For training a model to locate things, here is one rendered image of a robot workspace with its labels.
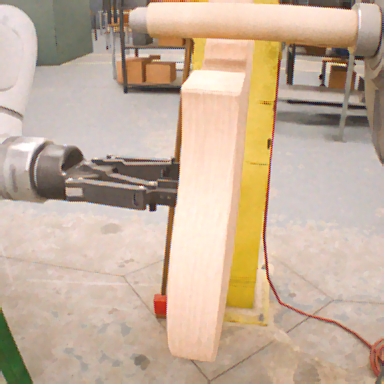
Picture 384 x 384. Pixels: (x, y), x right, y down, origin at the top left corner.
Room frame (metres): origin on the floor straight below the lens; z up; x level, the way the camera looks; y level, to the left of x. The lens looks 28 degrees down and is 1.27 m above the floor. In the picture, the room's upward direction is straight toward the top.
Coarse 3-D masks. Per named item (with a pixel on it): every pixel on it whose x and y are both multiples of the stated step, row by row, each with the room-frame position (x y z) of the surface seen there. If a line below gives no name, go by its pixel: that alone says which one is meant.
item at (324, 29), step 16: (160, 16) 0.35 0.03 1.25; (176, 16) 0.35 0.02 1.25; (192, 16) 0.34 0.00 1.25; (208, 16) 0.34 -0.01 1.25; (224, 16) 0.34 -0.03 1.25; (240, 16) 0.34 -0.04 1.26; (256, 16) 0.33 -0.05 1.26; (272, 16) 0.33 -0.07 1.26; (288, 16) 0.33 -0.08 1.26; (304, 16) 0.33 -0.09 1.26; (320, 16) 0.33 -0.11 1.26; (336, 16) 0.33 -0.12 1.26; (352, 16) 0.32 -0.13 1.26; (160, 32) 0.35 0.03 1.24; (176, 32) 0.35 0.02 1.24; (192, 32) 0.35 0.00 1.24; (208, 32) 0.34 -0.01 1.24; (224, 32) 0.34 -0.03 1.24; (240, 32) 0.34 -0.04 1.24; (256, 32) 0.34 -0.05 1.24; (272, 32) 0.33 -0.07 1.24; (288, 32) 0.33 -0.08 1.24; (304, 32) 0.33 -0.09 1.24; (320, 32) 0.32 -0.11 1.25; (336, 32) 0.32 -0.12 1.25; (352, 32) 0.32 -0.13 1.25
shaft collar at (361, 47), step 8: (352, 8) 0.34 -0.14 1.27; (360, 8) 0.32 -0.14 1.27; (368, 8) 0.32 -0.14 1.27; (376, 8) 0.32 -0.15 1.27; (360, 16) 0.32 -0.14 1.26; (368, 16) 0.31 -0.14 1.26; (376, 16) 0.31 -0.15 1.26; (360, 24) 0.31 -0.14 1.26; (368, 24) 0.31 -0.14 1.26; (376, 24) 0.31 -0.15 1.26; (360, 32) 0.31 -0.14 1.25; (368, 32) 0.31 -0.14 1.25; (376, 32) 0.31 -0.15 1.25; (360, 40) 0.31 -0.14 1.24; (368, 40) 0.31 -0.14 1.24; (376, 40) 0.31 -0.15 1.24; (352, 48) 0.33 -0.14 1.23; (360, 48) 0.32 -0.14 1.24; (368, 48) 0.31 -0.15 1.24; (376, 48) 0.31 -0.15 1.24; (368, 56) 0.33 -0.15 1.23
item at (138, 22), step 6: (132, 12) 0.36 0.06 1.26; (138, 12) 0.36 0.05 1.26; (144, 12) 0.36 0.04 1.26; (132, 18) 0.36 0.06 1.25; (138, 18) 0.36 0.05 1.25; (144, 18) 0.36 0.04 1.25; (132, 24) 0.36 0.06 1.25; (138, 24) 0.36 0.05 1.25; (144, 24) 0.36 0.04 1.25; (138, 30) 0.36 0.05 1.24; (144, 30) 0.36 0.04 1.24
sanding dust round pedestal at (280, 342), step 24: (144, 288) 1.37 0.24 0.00; (144, 312) 1.21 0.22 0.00; (288, 312) 1.20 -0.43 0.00; (144, 336) 1.07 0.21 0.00; (240, 336) 1.07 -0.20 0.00; (264, 336) 1.06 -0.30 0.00; (288, 336) 1.06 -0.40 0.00; (312, 336) 1.05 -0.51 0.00; (168, 360) 0.94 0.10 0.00; (264, 360) 0.94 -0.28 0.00; (288, 360) 0.93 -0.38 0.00; (312, 360) 0.93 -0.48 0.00; (336, 360) 0.92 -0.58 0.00; (360, 360) 0.91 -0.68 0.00
